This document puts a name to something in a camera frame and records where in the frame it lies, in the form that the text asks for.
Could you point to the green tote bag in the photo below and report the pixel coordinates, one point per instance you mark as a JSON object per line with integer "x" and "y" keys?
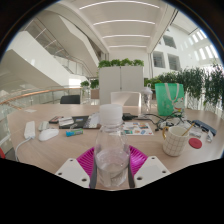
{"x": 168, "y": 98}

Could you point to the white wrapped packet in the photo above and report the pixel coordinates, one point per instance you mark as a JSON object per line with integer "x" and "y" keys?
{"x": 209, "y": 136}

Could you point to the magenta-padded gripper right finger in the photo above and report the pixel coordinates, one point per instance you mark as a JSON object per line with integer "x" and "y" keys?
{"x": 151, "y": 169}

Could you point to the row of green hedge plants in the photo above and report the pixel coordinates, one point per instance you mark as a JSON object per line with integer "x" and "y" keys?
{"x": 196, "y": 83}

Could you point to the white paper slip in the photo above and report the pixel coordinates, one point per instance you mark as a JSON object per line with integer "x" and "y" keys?
{"x": 30, "y": 110}

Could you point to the black flat pad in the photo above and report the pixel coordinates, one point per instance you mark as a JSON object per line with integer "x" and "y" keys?
{"x": 79, "y": 121}

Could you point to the white card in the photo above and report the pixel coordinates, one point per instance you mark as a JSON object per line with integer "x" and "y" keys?
{"x": 65, "y": 121}

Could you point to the clear white-capped water bottle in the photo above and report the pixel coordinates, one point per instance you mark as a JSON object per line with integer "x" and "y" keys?
{"x": 111, "y": 160}

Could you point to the flat round red coaster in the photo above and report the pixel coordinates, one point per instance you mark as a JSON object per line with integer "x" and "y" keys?
{"x": 195, "y": 143}

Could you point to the white grid-pattern mug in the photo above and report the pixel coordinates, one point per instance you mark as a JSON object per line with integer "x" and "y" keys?
{"x": 174, "y": 142}

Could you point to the dark blue keyboard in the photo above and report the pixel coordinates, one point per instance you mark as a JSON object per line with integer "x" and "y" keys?
{"x": 205, "y": 127}

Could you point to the small red and black case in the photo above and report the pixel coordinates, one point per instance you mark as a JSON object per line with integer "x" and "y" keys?
{"x": 55, "y": 119}

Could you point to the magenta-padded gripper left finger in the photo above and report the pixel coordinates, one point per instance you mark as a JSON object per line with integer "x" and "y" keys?
{"x": 71, "y": 170}

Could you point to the white cabinet topped with plants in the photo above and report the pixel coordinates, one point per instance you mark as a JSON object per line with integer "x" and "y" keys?
{"x": 120, "y": 83}

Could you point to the small teal tube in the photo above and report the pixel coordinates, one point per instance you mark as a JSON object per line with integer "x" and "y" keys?
{"x": 74, "y": 132}

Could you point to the black charger block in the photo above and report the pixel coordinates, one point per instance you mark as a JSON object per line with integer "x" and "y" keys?
{"x": 127, "y": 116}

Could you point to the glass railing with wooden handrail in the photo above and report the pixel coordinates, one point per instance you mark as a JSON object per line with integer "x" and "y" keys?
{"x": 33, "y": 94}

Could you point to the colourful sticker sheet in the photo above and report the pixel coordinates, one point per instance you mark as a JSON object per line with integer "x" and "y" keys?
{"x": 138, "y": 128}

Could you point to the white computer mouse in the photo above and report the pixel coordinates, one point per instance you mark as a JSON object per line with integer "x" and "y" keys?
{"x": 48, "y": 134}

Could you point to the black chair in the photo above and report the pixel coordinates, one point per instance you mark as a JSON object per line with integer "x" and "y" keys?
{"x": 70, "y": 99}

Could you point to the ceiling light strips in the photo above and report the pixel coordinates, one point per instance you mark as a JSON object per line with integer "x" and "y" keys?
{"x": 123, "y": 22}

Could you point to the red chair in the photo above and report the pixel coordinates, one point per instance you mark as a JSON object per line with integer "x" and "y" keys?
{"x": 1, "y": 153}

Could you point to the white power strip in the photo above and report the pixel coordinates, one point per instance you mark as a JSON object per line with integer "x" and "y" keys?
{"x": 29, "y": 130}

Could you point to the wooden planter with plants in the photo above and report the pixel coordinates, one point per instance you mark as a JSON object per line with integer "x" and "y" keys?
{"x": 94, "y": 85}

